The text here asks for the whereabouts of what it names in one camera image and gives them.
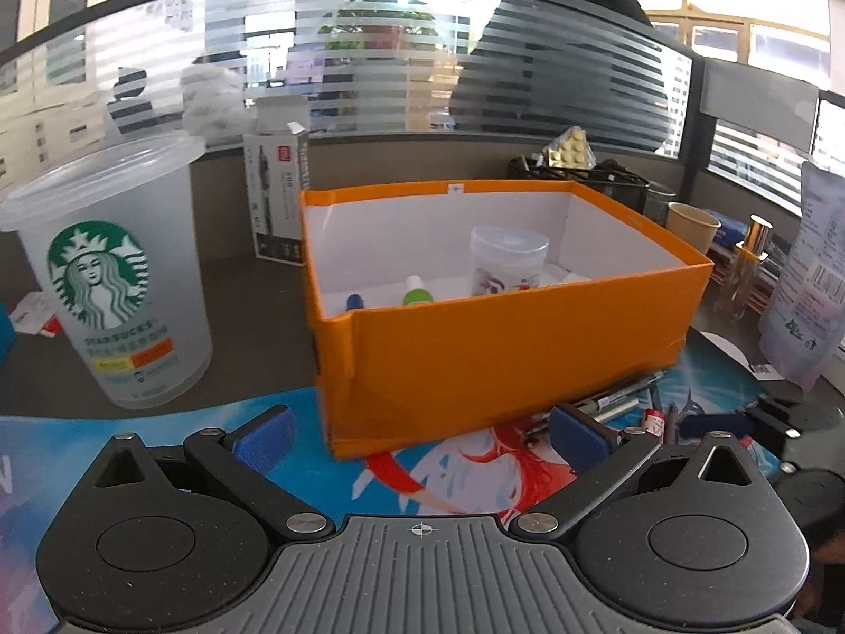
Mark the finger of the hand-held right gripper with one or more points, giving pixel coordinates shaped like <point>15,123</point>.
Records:
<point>713,424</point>

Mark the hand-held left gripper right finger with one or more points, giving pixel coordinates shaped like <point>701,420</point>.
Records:
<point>577,439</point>

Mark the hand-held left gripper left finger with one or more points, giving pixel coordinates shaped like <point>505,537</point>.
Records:
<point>264,439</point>

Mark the grey metal pen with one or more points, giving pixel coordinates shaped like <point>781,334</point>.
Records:
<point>620,397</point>

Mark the orange cardboard box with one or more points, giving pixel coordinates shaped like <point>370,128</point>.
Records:
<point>495,370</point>

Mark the blue capped pen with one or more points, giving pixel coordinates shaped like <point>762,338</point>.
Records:
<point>355,302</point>

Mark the clear plastic jar with lid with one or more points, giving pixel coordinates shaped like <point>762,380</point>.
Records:
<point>508,257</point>

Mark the green tube with white cap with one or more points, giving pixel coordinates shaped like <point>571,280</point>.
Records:
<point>414,294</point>

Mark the red stick packet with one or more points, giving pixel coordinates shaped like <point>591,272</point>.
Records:
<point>655,424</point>

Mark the printed desk mat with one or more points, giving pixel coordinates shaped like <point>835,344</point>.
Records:
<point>449,475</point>

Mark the gold capped perfume bottle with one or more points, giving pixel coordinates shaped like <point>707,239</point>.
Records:
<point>733,284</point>
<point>758,238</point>

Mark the pale plastic pouch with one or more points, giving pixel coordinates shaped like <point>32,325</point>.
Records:
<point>805,290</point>

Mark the translucent plastic cup green logo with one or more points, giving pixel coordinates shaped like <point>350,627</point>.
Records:
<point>119,343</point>

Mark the beige paper cup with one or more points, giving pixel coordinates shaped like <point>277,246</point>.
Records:
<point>693,231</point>

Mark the white pen box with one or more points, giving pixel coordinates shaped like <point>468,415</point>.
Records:
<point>277,211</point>

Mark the black mesh desk organizer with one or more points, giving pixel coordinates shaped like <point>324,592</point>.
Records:
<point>620,181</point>

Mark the red white paper packet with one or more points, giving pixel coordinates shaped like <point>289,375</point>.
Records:
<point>36,314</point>

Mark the blue paper bag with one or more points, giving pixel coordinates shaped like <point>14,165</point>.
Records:
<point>4,333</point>

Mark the yellow pill blister pack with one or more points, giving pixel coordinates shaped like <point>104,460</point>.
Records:
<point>569,148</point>

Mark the white plastic bag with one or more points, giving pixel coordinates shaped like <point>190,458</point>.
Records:
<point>211,96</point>

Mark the striped glass partition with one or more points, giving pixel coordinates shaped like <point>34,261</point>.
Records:
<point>165,79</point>

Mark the green potted plant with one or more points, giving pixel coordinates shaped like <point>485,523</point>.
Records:
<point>376,16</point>

